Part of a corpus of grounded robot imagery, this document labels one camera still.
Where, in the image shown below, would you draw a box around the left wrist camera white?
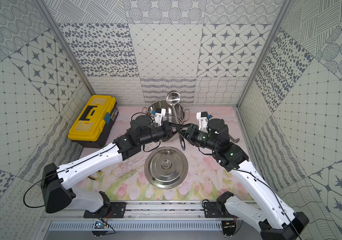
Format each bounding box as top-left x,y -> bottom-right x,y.
152,108 -> 166,127

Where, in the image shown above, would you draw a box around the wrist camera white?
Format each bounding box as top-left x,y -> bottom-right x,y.
152,108 -> 166,127
196,112 -> 212,132

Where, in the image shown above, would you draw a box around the stainless steel ladle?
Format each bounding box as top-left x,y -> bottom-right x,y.
166,91 -> 185,151

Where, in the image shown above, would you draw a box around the yellow black toolbox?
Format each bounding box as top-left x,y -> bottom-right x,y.
68,95 -> 119,149

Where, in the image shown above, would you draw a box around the stainless steel pot lid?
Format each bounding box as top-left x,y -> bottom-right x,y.
145,147 -> 188,189

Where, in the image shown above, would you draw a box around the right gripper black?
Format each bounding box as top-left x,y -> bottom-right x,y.
175,123 -> 218,152

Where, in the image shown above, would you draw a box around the yellow handled pliers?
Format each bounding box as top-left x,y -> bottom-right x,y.
88,171 -> 103,181

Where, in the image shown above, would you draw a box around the aluminium mounting rail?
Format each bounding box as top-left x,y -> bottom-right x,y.
37,199 -> 264,221

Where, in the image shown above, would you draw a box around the white slotted cable duct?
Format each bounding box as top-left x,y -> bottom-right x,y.
49,220 -> 222,232

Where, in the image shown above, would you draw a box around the grey hex key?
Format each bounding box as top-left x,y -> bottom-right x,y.
229,135 -> 240,143

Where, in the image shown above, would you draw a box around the left circuit board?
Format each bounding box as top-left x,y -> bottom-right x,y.
94,221 -> 107,229

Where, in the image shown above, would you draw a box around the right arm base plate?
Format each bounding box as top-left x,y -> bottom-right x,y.
201,201 -> 231,218

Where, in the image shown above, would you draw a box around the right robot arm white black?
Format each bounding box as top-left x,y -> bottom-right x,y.
177,119 -> 309,240

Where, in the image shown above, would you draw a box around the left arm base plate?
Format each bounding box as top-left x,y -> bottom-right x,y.
83,202 -> 127,219

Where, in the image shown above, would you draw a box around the circuit board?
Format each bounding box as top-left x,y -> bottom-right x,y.
94,221 -> 107,229
221,221 -> 237,237

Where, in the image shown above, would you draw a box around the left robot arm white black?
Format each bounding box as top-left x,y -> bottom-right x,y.
41,115 -> 176,218

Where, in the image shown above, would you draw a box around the right circuit board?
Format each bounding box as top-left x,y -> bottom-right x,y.
221,221 -> 237,237

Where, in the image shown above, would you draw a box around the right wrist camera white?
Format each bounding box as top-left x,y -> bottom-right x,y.
196,112 -> 212,132

